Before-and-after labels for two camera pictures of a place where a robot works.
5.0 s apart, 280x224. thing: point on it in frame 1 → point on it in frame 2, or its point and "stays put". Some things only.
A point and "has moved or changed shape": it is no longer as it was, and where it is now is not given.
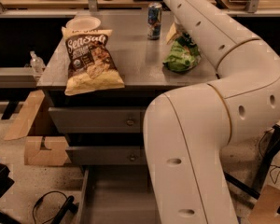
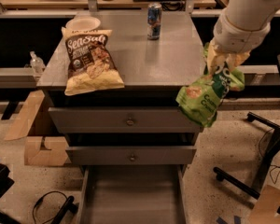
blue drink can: [154, 20] stays put
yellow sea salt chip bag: [92, 64] stays put
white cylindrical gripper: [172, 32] → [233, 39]
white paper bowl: [83, 23] stays put
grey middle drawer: [107, 155] stays put
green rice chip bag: [184, 54] has moved or changed shape
